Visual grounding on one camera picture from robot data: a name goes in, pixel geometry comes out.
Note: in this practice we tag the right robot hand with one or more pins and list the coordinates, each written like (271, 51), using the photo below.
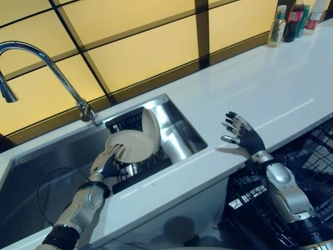
(247, 136)

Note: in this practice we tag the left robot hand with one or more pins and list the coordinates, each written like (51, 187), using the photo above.
(104, 162)

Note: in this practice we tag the white round plate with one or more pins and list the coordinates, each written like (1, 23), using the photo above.
(150, 123)
(130, 145)

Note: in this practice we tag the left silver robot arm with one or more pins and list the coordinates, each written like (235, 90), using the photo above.
(78, 208)

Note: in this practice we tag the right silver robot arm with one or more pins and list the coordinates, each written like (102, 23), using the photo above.
(288, 192)

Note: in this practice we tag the black dish drying rack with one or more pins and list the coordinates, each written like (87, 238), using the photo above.
(145, 161)

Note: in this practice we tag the stainless steel sink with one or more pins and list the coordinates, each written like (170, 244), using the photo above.
(52, 161)

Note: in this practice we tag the chrome gooseneck faucet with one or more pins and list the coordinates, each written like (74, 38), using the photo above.
(46, 78)

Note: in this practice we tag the clear bottle yellow liquid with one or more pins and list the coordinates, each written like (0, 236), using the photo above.
(276, 28)

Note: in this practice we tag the dark cola bottle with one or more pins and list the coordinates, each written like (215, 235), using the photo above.
(293, 20)

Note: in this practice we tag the green drink can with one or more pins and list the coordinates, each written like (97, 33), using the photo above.
(302, 22)

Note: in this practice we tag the red labelled white bottle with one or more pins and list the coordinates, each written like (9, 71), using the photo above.
(314, 14)

